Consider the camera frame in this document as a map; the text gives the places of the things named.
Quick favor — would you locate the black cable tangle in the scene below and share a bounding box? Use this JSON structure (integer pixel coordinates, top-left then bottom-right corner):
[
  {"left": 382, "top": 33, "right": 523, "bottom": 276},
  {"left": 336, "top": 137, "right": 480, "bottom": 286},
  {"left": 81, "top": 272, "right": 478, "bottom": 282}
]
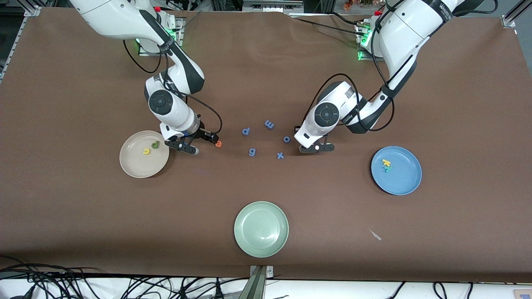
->
[{"left": 0, "top": 255, "right": 250, "bottom": 299}]

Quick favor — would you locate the pale green plate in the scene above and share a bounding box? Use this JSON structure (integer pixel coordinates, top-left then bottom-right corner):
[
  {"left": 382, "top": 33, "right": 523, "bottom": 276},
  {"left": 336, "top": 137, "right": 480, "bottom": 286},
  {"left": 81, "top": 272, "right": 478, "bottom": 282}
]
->
[{"left": 234, "top": 201, "right": 289, "bottom": 258}]

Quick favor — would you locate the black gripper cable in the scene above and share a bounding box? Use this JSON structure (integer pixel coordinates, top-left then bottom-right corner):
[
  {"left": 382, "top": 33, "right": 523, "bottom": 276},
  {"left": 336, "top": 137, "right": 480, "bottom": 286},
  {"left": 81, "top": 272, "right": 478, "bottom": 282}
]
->
[
  {"left": 182, "top": 93, "right": 223, "bottom": 136},
  {"left": 305, "top": 0, "right": 416, "bottom": 132}
]

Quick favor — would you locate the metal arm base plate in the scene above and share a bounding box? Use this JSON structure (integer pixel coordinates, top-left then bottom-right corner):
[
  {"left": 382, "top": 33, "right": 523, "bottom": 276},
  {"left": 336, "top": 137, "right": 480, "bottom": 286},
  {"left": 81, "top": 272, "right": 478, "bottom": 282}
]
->
[
  {"left": 138, "top": 17, "right": 185, "bottom": 56},
  {"left": 357, "top": 23, "right": 385, "bottom": 62}
]

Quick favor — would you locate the long black arm cable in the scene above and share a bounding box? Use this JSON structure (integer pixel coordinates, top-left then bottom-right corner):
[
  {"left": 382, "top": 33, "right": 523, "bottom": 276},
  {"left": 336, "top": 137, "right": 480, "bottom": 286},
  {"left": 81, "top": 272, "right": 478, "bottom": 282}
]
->
[{"left": 123, "top": 39, "right": 163, "bottom": 74}]

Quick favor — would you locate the beige plate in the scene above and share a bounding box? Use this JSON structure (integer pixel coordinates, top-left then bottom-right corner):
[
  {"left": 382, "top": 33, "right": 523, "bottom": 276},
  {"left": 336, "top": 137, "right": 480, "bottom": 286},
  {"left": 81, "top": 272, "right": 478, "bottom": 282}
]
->
[{"left": 119, "top": 130, "right": 170, "bottom": 179}]

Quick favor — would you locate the grey metal camera post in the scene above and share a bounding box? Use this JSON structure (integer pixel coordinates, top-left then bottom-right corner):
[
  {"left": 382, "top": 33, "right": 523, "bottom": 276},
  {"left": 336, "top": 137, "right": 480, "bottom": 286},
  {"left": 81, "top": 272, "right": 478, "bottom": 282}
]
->
[{"left": 239, "top": 265, "right": 274, "bottom": 299}]

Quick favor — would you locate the blue plate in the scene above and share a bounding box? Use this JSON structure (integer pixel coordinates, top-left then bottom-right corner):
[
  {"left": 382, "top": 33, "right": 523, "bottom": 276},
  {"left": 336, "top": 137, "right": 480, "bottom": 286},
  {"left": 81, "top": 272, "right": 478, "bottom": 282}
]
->
[{"left": 371, "top": 146, "right": 422, "bottom": 196}]

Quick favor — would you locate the brown table cover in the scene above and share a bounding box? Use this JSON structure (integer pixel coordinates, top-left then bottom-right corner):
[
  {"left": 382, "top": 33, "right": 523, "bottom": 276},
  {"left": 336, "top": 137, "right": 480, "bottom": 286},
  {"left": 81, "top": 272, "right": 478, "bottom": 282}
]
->
[{"left": 0, "top": 7, "right": 532, "bottom": 283}]

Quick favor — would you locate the grey metal frame rail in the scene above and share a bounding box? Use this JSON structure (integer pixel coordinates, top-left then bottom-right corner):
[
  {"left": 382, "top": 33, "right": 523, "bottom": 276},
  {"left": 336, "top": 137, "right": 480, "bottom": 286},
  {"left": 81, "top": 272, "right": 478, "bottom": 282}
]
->
[{"left": 242, "top": 0, "right": 305, "bottom": 14}]

